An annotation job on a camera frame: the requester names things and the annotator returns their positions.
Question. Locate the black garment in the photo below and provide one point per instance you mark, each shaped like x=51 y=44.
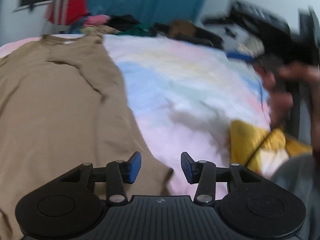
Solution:
x=122 y=23

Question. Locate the green garment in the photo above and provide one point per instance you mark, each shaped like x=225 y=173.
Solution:
x=141 y=30

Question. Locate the person's right hand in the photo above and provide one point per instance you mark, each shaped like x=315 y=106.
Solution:
x=281 y=102

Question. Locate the white patterned garment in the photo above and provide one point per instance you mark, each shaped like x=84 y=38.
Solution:
x=252 y=46

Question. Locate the tan t-shirt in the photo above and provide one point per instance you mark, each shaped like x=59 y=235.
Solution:
x=63 y=103

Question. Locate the black sofa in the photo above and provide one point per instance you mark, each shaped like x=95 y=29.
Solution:
x=200 y=37

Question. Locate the beige patterned garment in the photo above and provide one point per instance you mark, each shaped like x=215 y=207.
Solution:
x=103 y=29

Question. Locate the yellow white quilted cloth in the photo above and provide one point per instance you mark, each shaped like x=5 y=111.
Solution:
x=262 y=151

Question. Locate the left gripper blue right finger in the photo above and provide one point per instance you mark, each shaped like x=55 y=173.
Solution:
x=202 y=173

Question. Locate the pink garment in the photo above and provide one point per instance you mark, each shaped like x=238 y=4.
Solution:
x=96 y=20

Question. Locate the pastel rainbow bed sheet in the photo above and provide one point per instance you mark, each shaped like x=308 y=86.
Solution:
x=184 y=98

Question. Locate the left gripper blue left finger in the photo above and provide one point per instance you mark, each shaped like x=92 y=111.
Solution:
x=121 y=172

